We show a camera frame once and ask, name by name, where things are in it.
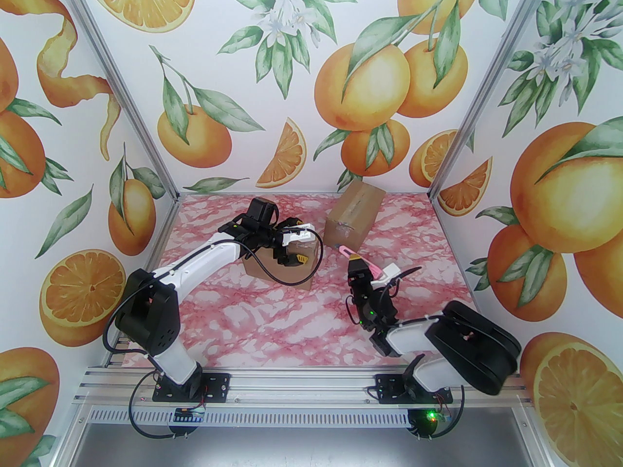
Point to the long taped cardboard box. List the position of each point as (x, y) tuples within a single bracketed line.
[(272, 273)]

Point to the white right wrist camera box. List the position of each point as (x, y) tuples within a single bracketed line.
[(392, 274)]

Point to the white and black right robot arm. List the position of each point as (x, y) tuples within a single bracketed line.
[(467, 343)]

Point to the small right circuit board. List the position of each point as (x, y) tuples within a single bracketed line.
[(440, 415)]

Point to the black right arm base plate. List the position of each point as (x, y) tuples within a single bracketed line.
[(389, 389)]

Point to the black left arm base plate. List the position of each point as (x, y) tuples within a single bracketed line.
[(216, 387)]

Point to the pink utility knife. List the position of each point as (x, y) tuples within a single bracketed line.
[(346, 252)]

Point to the aluminium left frame post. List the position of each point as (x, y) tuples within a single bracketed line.
[(121, 95)]

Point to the small circuit board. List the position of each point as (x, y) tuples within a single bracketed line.
[(440, 415), (190, 413)]

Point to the short taped cardboard box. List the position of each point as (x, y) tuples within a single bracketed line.
[(353, 212)]

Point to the perforated metal strip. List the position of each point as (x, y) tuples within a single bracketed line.
[(302, 416)]

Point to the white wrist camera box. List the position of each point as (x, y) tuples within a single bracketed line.
[(392, 274), (297, 231)]

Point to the aluminium frame post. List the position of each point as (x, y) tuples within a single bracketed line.
[(121, 95), (486, 95)]

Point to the small left circuit board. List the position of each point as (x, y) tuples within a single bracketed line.
[(190, 413)]

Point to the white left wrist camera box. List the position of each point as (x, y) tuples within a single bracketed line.
[(297, 231)]

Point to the aluminium right frame post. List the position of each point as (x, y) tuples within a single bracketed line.
[(486, 95)]

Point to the aluminium mounting rail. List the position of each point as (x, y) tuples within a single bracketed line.
[(302, 387)]

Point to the grey metal shelf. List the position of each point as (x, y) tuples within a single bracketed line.
[(311, 448)]

